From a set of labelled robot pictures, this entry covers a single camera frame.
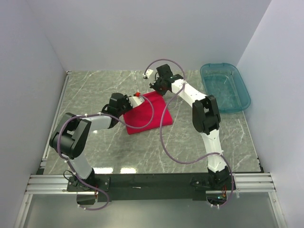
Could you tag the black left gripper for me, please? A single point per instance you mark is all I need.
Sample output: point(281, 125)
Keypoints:
point(126, 99)

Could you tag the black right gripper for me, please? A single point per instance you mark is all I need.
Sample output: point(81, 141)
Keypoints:
point(154, 86)

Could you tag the red t shirt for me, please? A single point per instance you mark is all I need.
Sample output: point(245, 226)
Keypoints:
point(149, 115)

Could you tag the teal plastic basin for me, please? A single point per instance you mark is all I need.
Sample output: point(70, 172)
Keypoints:
point(224, 81)

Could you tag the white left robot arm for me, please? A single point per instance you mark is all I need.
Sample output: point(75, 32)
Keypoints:
point(70, 136)

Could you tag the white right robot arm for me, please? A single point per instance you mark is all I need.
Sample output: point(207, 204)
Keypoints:
point(205, 119)

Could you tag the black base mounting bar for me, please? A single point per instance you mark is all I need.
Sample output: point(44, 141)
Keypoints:
point(158, 186)

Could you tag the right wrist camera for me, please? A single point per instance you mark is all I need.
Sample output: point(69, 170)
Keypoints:
point(147, 74)

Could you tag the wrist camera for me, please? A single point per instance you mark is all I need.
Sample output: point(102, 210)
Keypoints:
point(147, 74)
point(136, 100)

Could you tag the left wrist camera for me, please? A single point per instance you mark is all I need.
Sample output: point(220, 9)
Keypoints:
point(136, 100)

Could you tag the left aluminium side rail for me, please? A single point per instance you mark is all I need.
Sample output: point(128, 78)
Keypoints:
point(46, 151)

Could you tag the aluminium frame rail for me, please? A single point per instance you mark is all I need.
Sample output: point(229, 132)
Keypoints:
point(57, 184)

